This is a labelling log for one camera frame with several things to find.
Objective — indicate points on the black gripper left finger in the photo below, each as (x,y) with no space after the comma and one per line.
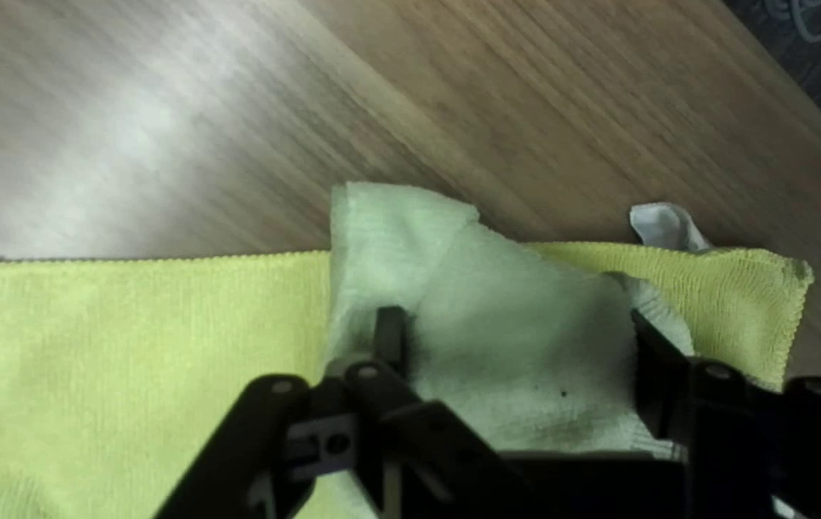
(399,432)

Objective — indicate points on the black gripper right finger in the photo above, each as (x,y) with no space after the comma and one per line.
(744,442)

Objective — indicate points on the light green towel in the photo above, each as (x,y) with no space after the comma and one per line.
(506,327)

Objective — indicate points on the yellow green flat cloth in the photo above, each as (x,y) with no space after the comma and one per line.
(123,383)

